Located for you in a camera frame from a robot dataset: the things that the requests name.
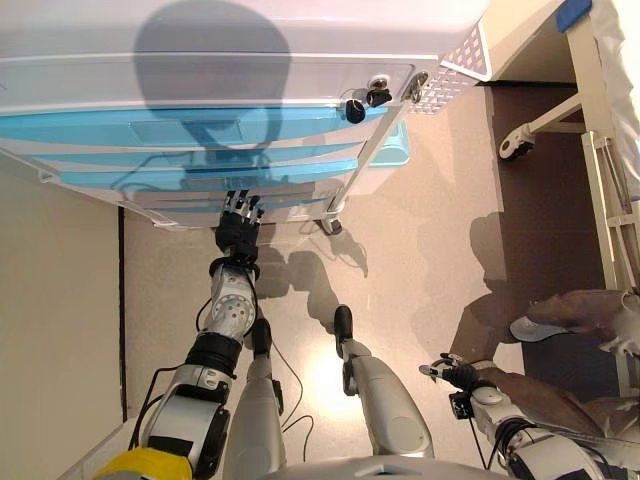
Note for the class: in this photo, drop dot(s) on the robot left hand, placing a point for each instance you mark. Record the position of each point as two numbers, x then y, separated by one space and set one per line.
240 232

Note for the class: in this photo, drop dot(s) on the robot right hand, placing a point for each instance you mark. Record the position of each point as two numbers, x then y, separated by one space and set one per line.
462 375

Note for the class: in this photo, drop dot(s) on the large blue-fronted cart drawer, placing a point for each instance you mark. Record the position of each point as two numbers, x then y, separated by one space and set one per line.
125 179

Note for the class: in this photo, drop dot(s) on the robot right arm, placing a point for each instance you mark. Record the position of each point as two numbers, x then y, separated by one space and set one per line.
540 457

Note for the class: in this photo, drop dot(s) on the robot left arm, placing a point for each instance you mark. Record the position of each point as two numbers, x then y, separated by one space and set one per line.
230 305

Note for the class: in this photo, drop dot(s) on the robot right leg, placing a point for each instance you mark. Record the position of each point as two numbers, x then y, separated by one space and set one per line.
390 410

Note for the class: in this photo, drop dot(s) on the robot leg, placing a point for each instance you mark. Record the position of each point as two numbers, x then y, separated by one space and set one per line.
390 410
255 425

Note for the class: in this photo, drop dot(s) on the grey robot torso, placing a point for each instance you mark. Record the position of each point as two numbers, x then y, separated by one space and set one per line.
385 470

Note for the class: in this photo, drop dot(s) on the white bin with blue lid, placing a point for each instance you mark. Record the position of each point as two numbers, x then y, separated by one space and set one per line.
392 150

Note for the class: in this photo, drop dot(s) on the black keys in lock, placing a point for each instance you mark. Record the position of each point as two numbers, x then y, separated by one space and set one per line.
370 96

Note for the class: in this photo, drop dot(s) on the robot left leg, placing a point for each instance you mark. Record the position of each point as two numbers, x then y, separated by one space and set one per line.
255 425

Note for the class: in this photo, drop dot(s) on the white blue medical cart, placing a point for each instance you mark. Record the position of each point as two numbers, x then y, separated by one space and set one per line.
200 35

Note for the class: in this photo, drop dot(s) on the silver cart latch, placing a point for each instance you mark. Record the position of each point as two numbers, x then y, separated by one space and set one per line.
417 82

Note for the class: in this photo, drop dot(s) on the yellow tape band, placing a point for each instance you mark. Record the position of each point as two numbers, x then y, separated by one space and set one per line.
145 465

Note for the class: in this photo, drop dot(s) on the white perforated basket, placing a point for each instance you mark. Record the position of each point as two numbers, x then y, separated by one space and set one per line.
462 55

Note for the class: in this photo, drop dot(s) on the white bed linen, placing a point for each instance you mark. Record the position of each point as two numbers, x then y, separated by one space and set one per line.
625 75

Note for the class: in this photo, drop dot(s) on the blue bed corner bumper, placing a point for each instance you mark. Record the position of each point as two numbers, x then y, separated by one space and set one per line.
572 12

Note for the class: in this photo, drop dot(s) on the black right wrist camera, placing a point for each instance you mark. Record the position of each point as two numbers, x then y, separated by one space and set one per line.
461 406

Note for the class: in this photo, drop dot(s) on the cream hospital bed frame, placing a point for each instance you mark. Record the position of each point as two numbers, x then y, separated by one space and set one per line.
595 125

